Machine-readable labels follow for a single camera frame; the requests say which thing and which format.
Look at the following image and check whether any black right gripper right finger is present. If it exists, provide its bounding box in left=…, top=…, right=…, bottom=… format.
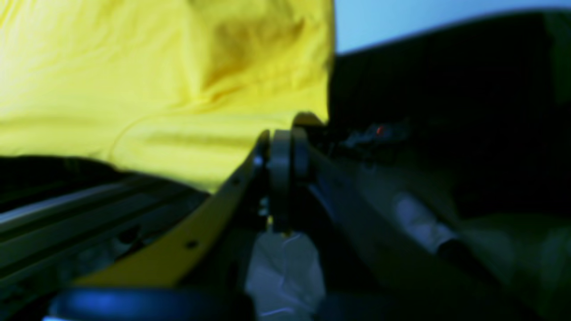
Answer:
left=292, top=128, right=536, bottom=321

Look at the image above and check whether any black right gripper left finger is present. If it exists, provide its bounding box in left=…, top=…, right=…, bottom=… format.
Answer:
left=47, top=130, right=293, bottom=321

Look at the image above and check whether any orange t-shirt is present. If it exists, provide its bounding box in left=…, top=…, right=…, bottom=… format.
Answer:
left=0, top=0, right=335, bottom=192

